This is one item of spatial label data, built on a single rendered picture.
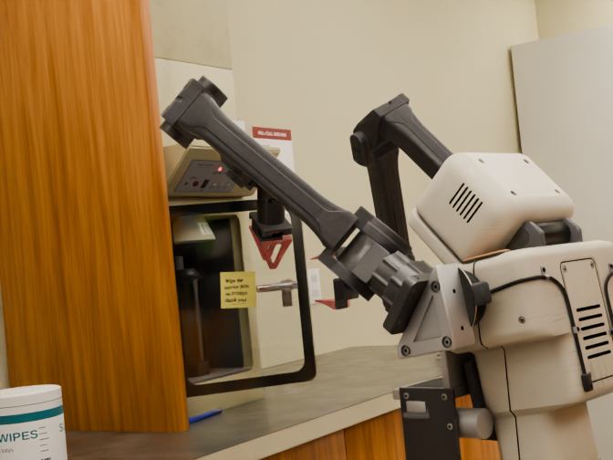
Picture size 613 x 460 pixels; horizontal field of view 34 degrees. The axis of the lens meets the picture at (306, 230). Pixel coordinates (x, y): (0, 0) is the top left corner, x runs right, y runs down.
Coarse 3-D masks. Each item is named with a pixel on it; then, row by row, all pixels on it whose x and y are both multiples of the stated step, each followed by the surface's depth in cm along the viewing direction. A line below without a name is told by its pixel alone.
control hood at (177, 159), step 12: (192, 144) 204; (204, 144) 207; (168, 156) 206; (180, 156) 204; (192, 156) 206; (204, 156) 209; (216, 156) 212; (276, 156) 229; (168, 168) 206; (180, 168) 205; (168, 180) 206; (180, 180) 208; (168, 192) 208; (240, 192) 229; (252, 192) 232
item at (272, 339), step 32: (192, 224) 210; (224, 224) 212; (192, 256) 210; (224, 256) 212; (256, 256) 214; (288, 256) 216; (192, 288) 210; (192, 320) 209; (224, 320) 211; (256, 320) 213; (288, 320) 215; (192, 352) 209; (224, 352) 211; (256, 352) 213; (288, 352) 215; (192, 384) 208; (224, 384) 210; (256, 384) 212
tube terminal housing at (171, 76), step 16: (160, 64) 215; (176, 64) 219; (192, 64) 224; (160, 80) 214; (176, 80) 219; (224, 80) 233; (160, 96) 214; (176, 96) 218; (160, 112) 214; (224, 112) 232; (192, 400) 213; (208, 400) 217; (224, 400) 222; (240, 400) 226; (192, 416) 213
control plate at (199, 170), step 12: (192, 168) 208; (204, 168) 212; (216, 168) 215; (192, 180) 212; (216, 180) 218; (228, 180) 221; (180, 192) 211; (192, 192) 215; (204, 192) 218; (216, 192) 221; (228, 192) 225
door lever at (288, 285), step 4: (288, 280) 215; (292, 280) 216; (268, 284) 210; (272, 284) 210; (276, 284) 210; (280, 284) 210; (284, 284) 210; (288, 284) 210; (292, 284) 211; (296, 284) 211; (256, 288) 209; (260, 288) 209; (264, 288) 209; (268, 288) 209; (272, 288) 209; (276, 288) 210; (280, 288) 210; (284, 288) 210; (288, 288) 211; (292, 288) 211; (260, 292) 209
